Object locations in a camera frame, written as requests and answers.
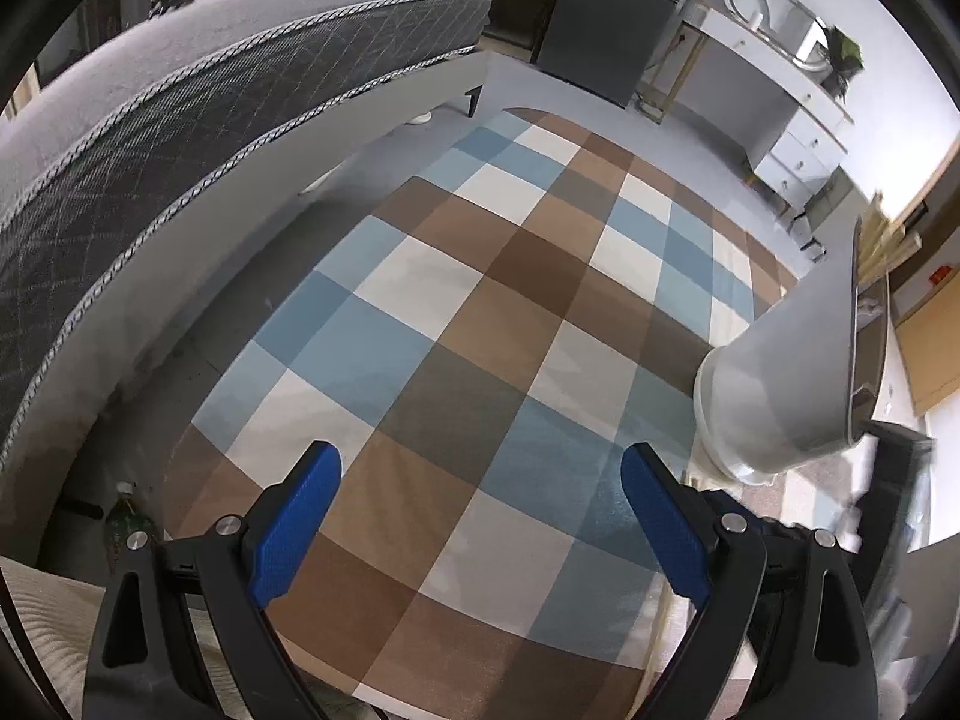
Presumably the grey quilted mattress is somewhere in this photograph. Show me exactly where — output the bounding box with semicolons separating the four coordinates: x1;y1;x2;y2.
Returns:
0;0;494;458

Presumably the grey utensil holder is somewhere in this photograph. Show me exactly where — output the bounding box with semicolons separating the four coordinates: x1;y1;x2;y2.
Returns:
691;210;893;485

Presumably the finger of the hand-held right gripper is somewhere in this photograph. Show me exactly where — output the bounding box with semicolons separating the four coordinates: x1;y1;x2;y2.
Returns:
861;421;936;602

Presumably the green glass bottle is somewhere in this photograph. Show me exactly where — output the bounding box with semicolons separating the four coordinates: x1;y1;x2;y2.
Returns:
105;481;155;563

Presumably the checkered tablecloth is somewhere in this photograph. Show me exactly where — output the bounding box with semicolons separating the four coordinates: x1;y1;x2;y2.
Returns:
161;109;800;720

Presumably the grey nightstand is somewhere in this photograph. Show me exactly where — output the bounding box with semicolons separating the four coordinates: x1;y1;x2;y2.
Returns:
780;169;863;256

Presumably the white vanity desk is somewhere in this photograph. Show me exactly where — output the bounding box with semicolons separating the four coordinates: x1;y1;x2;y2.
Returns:
637;0;856;200

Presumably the green potted plant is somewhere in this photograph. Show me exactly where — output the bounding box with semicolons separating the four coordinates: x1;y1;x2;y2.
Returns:
821;26;864;99

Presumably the bundle of bamboo chopsticks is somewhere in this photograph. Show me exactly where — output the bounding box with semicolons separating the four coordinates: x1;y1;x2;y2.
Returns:
859;191;922;282

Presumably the grey bed frame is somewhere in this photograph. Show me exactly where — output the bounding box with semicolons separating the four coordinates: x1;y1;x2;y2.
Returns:
0;45;488;563

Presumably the dark window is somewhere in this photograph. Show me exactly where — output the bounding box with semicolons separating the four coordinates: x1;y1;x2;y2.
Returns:
30;0;121;83

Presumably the wooden door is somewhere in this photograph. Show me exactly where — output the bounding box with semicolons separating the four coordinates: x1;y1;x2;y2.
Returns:
889;195;960;413

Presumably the oval vanity mirror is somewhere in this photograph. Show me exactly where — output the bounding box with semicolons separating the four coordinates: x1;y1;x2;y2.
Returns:
721;0;830;65

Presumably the dark grey refrigerator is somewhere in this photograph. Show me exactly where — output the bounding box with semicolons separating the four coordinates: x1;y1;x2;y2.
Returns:
532;0;706;110

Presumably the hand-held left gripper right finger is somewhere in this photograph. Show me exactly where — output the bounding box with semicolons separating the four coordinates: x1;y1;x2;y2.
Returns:
620;442;880;720

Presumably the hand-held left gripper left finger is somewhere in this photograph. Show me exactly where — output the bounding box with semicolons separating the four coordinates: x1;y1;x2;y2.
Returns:
82;441;344;720

